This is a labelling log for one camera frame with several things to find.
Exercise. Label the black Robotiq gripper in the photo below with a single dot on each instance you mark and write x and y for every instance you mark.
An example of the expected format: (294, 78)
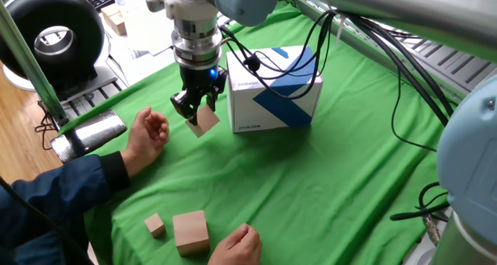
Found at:
(202, 80)

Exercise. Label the medium wooden cube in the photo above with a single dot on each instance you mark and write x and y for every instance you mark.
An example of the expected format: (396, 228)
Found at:
(206, 123)

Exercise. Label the white and blue cardboard box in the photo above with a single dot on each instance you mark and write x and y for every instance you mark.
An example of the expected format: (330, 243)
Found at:
(244, 109)

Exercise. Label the large wooden block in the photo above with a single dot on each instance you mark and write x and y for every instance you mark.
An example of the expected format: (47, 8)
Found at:
(191, 232)

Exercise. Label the small wooden cube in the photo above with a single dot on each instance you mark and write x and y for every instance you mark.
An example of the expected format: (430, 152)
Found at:
(155, 225)

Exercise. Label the silver UR5 robot arm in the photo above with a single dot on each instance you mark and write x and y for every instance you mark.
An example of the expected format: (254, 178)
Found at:
(427, 12)

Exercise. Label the left forearm in navy sleeve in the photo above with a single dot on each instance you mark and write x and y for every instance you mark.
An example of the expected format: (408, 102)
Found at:
(70, 187)

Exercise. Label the person's left hand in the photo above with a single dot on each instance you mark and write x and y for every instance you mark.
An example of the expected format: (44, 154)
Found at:
(145, 137)

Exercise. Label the person's right hand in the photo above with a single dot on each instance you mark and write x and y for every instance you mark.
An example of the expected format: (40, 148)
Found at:
(237, 247)

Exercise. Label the printed white paper sheet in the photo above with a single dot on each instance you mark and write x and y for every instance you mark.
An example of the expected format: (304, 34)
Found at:
(132, 63)

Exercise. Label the pile of white papers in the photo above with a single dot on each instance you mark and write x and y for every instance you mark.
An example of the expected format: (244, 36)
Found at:
(147, 28)

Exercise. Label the white device stand base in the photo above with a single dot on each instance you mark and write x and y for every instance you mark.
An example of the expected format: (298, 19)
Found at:
(99, 78)

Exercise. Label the shiny metal cylinder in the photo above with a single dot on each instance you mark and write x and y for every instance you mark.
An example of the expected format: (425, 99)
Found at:
(93, 131)

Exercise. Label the spare wooden block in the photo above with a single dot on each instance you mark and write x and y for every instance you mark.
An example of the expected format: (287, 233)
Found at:
(117, 24)
(110, 9)

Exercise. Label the green cloth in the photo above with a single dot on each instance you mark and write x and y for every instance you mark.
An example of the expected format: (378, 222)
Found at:
(291, 179)

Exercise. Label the person's torso in navy jacket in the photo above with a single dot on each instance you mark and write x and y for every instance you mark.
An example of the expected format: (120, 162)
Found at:
(31, 249)

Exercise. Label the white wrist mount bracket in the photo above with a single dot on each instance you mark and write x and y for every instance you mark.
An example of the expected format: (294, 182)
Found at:
(186, 1)

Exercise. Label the aluminium table edge rail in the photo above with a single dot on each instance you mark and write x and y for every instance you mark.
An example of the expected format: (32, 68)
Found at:
(306, 6)

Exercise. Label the green-tinted aluminium frame post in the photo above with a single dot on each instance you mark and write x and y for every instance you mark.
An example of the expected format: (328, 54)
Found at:
(31, 67)

